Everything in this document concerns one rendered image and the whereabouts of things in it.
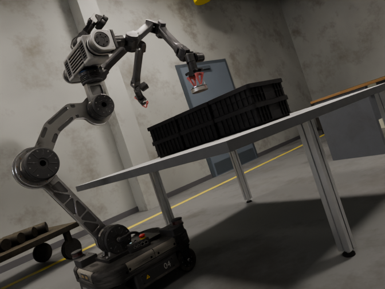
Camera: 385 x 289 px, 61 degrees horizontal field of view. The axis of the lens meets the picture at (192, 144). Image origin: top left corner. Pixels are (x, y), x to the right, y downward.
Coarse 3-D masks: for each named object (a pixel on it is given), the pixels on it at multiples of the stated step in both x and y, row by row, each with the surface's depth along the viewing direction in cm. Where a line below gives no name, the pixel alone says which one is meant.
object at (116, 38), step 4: (112, 32) 192; (112, 36) 191; (116, 36) 193; (120, 36) 196; (116, 40) 193; (120, 40) 194; (124, 40) 197; (116, 44) 192; (120, 44) 195; (124, 44) 198; (116, 48) 192; (112, 52) 196
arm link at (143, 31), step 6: (144, 24) 224; (150, 24) 226; (156, 24) 229; (132, 30) 203; (138, 30) 212; (144, 30) 215; (150, 30) 225; (156, 30) 230; (126, 36) 197; (132, 36) 196; (138, 36) 199; (144, 36) 217; (138, 42) 207; (126, 48) 201
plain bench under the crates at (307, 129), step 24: (360, 96) 175; (384, 96) 207; (288, 120) 133; (312, 120) 152; (384, 120) 211; (216, 144) 114; (240, 144) 113; (312, 144) 150; (144, 168) 155; (240, 168) 322; (312, 168) 153; (336, 192) 152; (168, 216) 263; (336, 216) 150; (336, 240) 153
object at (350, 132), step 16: (384, 80) 441; (336, 96) 360; (336, 112) 366; (352, 112) 350; (368, 112) 335; (336, 128) 372; (352, 128) 355; (368, 128) 340; (336, 144) 378; (352, 144) 361; (368, 144) 345; (384, 144) 331
